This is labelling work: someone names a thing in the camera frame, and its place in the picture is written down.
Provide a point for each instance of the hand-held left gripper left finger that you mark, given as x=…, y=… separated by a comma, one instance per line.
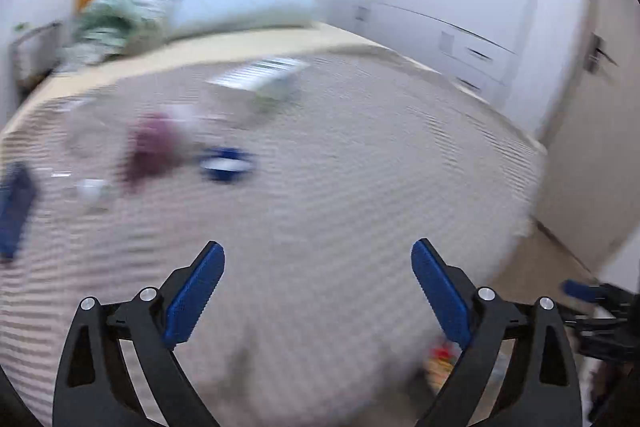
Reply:
x=192, y=292

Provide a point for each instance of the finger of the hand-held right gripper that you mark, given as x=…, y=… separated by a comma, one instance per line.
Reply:
x=577, y=289

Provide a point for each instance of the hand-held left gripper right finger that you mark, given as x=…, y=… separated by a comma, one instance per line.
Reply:
x=442, y=292

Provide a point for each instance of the purple cloth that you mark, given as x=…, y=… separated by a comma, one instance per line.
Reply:
x=150, y=147

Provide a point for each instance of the blue box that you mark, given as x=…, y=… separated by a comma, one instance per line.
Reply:
x=15, y=212

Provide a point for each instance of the white milk carton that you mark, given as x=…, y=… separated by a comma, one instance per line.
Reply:
x=255, y=74

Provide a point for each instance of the blue round container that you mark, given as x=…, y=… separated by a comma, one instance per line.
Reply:
x=225, y=172

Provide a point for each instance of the beige door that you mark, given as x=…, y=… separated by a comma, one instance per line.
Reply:
x=590, y=147

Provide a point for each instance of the small white cup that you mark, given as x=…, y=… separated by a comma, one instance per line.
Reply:
x=92, y=189

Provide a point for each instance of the beige bed sheet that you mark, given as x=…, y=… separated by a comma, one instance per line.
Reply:
x=200, y=49

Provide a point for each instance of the white cabinet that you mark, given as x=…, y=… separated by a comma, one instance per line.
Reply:
x=425, y=37

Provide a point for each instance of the green patterned quilt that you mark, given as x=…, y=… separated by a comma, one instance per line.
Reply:
x=110, y=22

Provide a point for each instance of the light blue pillow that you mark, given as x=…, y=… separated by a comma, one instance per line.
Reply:
x=240, y=7

